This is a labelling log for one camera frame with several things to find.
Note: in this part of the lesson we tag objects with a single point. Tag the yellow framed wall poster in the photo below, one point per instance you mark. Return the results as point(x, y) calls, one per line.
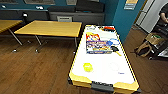
point(130, 4)

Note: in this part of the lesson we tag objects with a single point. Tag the dark wall window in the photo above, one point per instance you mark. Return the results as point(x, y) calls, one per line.
point(71, 2)
point(8, 1)
point(38, 1)

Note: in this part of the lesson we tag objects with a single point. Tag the long yellow wooden desk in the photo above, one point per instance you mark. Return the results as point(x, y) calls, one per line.
point(50, 28)
point(8, 25)

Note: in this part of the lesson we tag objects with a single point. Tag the blue plastic bowl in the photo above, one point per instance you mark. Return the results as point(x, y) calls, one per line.
point(114, 41)

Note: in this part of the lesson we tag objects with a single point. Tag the black wheeled cart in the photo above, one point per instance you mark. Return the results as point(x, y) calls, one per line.
point(161, 46)

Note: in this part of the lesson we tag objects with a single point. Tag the white room door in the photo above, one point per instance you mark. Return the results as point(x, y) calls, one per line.
point(146, 15)

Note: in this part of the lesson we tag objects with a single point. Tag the white wall vent panel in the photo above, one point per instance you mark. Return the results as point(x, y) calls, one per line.
point(64, 18)

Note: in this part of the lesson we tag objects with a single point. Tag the yellow wooden gaming table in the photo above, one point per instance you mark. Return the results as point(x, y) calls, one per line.
point(103, 71)

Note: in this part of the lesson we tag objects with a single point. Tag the person in dark jacket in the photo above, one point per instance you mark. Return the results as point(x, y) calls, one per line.
point(164, 13)

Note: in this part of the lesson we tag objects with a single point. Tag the red ping pong paddle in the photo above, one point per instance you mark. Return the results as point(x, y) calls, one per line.
point(109, 28)

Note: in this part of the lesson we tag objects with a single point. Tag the brown cardboard box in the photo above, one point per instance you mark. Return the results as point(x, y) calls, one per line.
point(154, 39)

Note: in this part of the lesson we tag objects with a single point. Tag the small black desk chair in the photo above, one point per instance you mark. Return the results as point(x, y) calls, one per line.
point(25, 17)

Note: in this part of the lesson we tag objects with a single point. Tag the dark grey sofa bench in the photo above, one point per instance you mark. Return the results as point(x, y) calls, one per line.
point(76, 15)

